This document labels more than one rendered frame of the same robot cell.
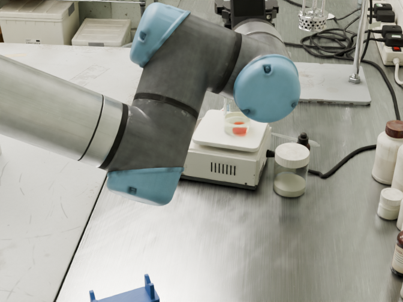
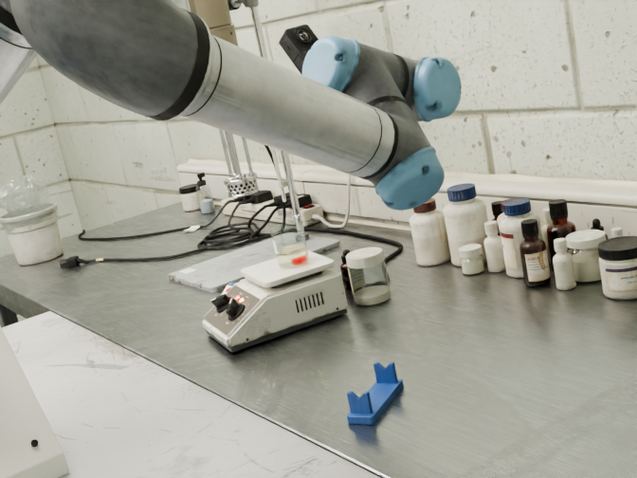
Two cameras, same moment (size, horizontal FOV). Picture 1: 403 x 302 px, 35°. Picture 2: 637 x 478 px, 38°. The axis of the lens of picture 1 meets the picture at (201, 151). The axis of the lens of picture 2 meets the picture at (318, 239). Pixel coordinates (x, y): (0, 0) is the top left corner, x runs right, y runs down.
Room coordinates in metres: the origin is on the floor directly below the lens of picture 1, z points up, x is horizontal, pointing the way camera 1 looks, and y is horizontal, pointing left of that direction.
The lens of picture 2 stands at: (-0.14, 0.75, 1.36)
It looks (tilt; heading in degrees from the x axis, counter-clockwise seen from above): 14 degrees down; 322
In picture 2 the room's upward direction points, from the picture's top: 12 degrees counter-clockwise
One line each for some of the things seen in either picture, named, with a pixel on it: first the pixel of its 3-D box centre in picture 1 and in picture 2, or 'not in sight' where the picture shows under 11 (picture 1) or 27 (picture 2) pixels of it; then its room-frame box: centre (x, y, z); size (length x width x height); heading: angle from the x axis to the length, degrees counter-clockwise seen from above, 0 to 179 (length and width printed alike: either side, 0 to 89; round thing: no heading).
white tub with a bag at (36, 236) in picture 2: not in sight; (29, 217); (2.08, -0.08, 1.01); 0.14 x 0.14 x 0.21
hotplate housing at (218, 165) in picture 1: (217, 148); (277, 299); (1.01, -0.03, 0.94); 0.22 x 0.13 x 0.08; 74
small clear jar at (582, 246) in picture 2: not in sight; (588, 256); (0.66, -0.35, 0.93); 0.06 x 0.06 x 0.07
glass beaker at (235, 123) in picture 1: (239, 111); (290, 241); (0.99, -0.07, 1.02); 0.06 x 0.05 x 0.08; 96
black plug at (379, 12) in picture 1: (381, 15); (257, 197); (1.69, -0.50, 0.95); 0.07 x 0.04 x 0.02; 84
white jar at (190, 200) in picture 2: not in sight; (191, 197); (2.05, -0.53, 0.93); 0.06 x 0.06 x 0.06
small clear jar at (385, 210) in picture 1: (390, 204); (471, 259); (0.86, -0.32, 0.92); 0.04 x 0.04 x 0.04
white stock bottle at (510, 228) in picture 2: not in sight; (521, 236); (0.77, -0.34, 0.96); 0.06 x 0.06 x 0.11
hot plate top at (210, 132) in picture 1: (231, 129); (286, 267); (1.00, -0.05, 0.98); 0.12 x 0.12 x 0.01; 74
